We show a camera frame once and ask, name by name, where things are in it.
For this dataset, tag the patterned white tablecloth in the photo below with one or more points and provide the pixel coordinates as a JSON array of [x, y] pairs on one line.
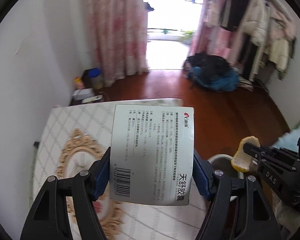
[[72, 120]]

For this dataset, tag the white puffer jacket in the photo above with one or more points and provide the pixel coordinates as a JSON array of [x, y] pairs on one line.
[[256, 20]]

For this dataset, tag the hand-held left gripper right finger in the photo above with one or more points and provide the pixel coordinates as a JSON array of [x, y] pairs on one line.
[[202, 177]]

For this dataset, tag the green and white medicine box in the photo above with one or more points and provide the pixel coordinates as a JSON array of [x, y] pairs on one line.
[[152, 155]]

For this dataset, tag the yellow bottle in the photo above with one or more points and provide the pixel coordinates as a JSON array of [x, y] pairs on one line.
[[78, 83]]

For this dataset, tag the cream coat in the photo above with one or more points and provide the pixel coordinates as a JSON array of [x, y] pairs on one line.
[[281, 55]]

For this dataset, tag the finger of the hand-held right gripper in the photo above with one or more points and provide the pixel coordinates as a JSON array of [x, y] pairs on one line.
[[261, 161], [267, 151]]

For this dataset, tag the potted green plant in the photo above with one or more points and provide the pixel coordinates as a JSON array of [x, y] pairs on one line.
[[188, 34]]

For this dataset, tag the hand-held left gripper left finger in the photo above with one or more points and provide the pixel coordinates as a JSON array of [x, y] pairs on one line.
[[101, 177]]

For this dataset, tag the jar with blue lid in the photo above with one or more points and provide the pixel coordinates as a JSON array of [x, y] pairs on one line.
[[96, 80]]

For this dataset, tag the white flat plastic device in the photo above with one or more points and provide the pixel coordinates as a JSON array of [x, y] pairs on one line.
[[92, 99]]

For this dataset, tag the white round trash bin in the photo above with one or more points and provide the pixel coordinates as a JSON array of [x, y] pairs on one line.
[[222, 163]]

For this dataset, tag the light blue blanket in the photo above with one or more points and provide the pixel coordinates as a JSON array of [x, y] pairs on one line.
[[286, 137]]

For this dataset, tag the pink fuzzy coat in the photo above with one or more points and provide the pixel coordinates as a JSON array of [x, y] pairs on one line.
[[280, 22]]

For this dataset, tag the blue and black clothes pile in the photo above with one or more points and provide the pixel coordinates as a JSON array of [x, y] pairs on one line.
[[215, 75]]

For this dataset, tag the apple slice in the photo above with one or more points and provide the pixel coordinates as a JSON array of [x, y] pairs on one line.
[[242, 158]]

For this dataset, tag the black hanging garments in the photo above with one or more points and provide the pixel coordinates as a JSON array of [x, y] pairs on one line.
[[236, 2]]

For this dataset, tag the pink floral curtain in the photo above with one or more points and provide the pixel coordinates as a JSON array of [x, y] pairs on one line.
[[115, 30], [212, 37]]

